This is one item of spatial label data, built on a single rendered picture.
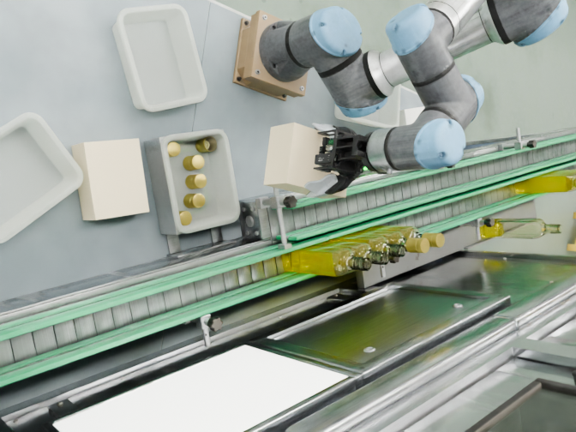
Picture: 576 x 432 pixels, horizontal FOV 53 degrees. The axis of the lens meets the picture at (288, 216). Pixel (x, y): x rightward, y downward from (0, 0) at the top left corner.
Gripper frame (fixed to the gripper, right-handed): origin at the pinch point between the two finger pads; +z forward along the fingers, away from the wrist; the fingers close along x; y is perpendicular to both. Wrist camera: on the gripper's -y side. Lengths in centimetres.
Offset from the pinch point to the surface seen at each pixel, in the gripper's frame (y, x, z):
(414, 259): -63, 14, 23
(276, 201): -2.5, 7.3, 14.4
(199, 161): 10.0, -0.2, 29.5
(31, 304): 44, 34, 23
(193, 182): 10.5, 4.7, 30.1
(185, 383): 19.9, 45.2, 4.9
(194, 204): 9.8, 9.9, 29.5
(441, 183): -72, -11, 24
